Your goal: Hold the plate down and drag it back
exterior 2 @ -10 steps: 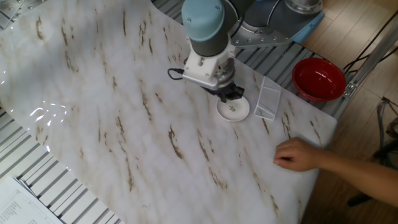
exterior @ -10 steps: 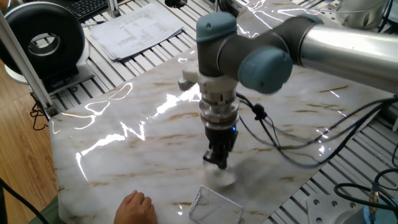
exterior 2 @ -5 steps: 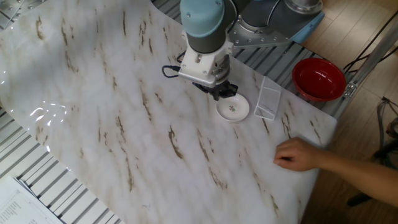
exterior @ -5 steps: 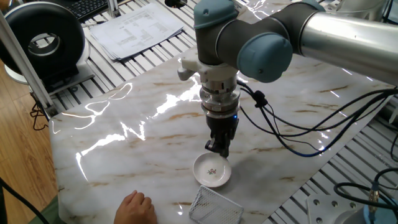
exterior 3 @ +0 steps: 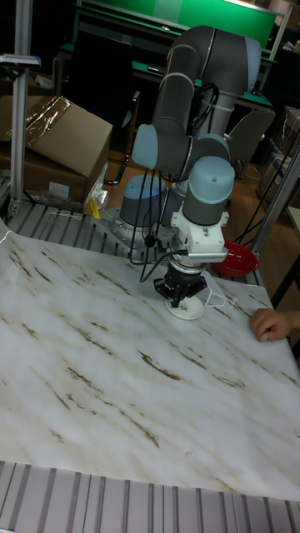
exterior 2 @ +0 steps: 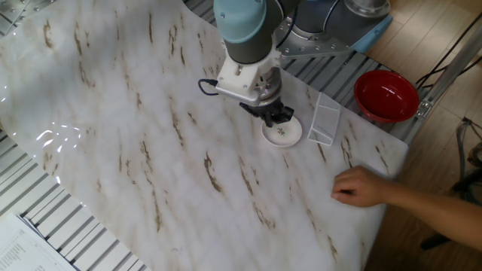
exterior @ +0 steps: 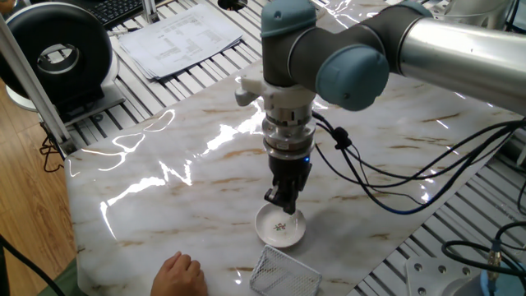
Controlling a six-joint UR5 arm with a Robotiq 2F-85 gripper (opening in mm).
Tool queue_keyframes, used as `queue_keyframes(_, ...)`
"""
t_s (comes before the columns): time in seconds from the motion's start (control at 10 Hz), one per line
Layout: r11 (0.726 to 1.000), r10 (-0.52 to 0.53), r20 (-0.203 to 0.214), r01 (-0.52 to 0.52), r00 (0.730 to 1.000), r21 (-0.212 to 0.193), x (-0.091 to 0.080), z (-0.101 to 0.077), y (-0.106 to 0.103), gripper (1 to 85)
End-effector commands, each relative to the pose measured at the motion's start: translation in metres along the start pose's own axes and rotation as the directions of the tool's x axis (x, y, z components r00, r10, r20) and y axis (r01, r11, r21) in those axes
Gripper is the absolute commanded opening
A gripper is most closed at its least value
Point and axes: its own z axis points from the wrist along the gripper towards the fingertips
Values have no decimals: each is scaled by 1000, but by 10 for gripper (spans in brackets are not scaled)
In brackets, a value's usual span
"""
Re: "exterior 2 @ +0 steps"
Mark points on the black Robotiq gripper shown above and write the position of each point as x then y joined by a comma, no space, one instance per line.
265,107

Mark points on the white floral saucer plate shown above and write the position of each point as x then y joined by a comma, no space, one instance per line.
282,136

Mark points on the person's bare forearm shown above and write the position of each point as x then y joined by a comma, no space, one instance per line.
440,218

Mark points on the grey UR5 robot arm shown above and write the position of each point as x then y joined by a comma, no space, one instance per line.
252,37

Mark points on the silver robot mounting plate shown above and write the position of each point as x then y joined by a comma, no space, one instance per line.
320,47

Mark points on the perforated silver plate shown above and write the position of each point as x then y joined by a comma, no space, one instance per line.
15,11

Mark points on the person's bare hand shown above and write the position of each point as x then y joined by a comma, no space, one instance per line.
361,186

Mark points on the marble pattern table sheet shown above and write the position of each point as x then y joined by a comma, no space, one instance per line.
169,150

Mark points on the red bowl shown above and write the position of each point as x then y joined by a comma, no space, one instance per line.
386,96

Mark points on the black chair base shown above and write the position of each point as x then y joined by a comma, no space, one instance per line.
465,184

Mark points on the stack of printed papers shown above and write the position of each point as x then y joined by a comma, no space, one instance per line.
26,248

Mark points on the aluminium frame post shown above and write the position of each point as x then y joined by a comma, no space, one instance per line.
452,64

